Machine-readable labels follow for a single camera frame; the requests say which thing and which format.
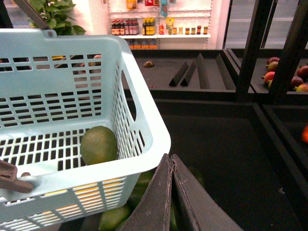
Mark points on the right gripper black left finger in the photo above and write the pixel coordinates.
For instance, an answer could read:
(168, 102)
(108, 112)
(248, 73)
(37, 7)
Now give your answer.
(153, 211)

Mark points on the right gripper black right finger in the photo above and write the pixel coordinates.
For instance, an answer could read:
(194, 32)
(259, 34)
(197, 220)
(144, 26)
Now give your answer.
(195, 208)

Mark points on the green avocado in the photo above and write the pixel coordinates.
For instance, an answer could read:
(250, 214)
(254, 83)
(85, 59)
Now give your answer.
(111, 219)
(98, 145)

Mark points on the light blue plastic basket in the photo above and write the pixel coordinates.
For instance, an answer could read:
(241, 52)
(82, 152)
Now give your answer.
(52, 90)

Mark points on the orange fruit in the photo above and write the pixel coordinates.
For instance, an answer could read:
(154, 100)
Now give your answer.
(304, 135)

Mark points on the black triangular divider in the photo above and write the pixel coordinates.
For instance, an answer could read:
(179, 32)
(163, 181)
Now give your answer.
(185, 82)
(179, 75)

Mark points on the brown fruit on shelf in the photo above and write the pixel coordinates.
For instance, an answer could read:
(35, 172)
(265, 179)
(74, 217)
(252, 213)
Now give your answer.
(148, 64)

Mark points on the white grocery shelf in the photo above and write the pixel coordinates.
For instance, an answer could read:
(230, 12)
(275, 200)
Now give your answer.
(161, 24)

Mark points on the green potted plant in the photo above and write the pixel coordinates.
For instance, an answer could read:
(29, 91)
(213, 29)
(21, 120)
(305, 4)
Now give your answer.
(57, 14)

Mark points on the black shelf post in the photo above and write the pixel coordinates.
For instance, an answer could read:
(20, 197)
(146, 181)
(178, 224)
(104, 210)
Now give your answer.
(259, 21)

